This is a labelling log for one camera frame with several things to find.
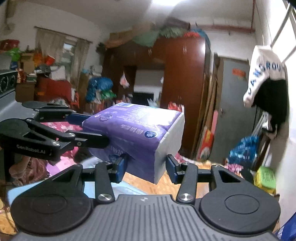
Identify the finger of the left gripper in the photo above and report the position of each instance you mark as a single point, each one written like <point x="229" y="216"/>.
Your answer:
<point x="51" y="112"/>
<point x="83" y="139"/>

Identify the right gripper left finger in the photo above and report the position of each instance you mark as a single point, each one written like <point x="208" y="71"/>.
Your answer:
<point x="105" y="175"/>

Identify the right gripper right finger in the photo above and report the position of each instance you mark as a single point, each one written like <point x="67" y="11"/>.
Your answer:
<point x="185" y="174"/>

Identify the purple tissue pack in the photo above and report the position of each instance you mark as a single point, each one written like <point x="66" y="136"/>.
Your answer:
<point x="145" y="133"/>

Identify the red chair cover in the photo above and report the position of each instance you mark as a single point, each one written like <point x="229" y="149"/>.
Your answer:
<point x="47" y="89"/>

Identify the pink floral bedsheet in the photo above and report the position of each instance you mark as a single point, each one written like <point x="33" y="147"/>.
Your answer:
<point x="66" y="154"/>

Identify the blue bags pile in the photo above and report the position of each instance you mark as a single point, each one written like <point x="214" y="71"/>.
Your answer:
<point x="99" y="89"/>

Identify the blue plastic bag by door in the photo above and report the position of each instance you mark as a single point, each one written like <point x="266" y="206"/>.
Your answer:
<point x="245" y="153"/>

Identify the beige window curtains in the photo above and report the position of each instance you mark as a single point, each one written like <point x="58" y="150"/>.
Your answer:
<point x="51" y="43"/>

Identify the grey door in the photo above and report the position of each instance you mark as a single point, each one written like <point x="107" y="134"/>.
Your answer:
<point x="234" y="120"/>

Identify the green yellow box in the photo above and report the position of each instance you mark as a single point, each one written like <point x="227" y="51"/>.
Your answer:
<point x="265" y="179"/>

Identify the dark red wooden wardrobe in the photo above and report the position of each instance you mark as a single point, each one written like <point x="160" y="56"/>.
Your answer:
<point x="185" y="62"/>

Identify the black hanging garment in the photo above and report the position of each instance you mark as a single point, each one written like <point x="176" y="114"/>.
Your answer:
<point x="272" y="97"/>

